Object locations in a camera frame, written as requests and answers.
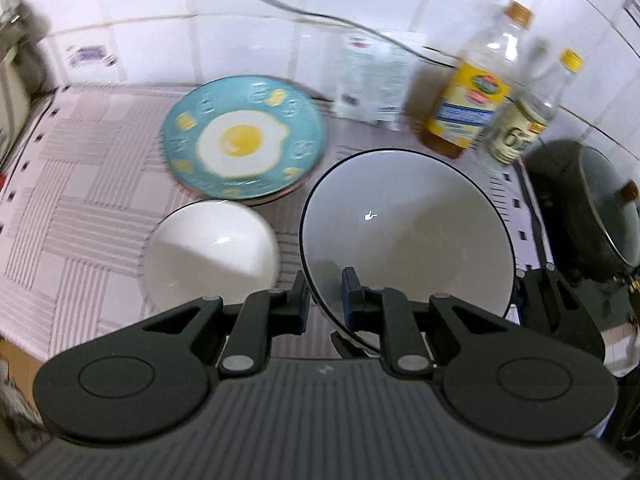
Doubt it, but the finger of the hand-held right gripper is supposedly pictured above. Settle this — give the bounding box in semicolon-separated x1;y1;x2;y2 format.
515;262;606;361

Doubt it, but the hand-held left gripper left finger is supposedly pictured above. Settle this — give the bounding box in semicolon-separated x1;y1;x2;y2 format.
141;269;312;379

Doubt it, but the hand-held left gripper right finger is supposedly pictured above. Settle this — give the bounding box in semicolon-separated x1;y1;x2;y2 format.
340;267;507;377

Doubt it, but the large white bowl black rim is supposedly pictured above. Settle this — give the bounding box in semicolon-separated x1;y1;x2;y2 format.
298;148;517;354

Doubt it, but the pink rabbit carrot plate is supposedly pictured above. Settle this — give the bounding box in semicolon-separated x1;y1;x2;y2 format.
172;175;313;207

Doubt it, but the blue fried egg plate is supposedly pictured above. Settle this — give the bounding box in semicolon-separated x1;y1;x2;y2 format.
159;75;328;201

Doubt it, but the small white bowl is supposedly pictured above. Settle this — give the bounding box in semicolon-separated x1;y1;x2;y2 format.
143;199;282;313

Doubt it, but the glass pot lid wooden knob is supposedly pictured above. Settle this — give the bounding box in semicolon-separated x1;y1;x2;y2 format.
580;146;640;267

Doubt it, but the black cooking pot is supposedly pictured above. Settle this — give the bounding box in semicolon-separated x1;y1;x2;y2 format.
525;140;640;286

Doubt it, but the small clear seasoning bottle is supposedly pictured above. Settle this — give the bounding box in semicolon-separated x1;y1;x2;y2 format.
476;48;585;167

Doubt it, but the yellow label oil bottle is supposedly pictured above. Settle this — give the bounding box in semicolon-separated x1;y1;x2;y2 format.
419;0;535;162

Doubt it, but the crumpled white green salt bag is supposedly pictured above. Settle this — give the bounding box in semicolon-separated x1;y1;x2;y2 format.
372;35;427;132

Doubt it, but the white salt bag red logo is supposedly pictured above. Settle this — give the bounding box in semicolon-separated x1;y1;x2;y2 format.
333;31;387;122

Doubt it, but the striped counter mat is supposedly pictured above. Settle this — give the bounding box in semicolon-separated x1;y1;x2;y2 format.
0;82;556;361

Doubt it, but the long black power cable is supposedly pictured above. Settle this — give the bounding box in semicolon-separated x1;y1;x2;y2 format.
197;0;463;67

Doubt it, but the small wall sticker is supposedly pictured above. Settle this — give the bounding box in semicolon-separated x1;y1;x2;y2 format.
67;45;120;68

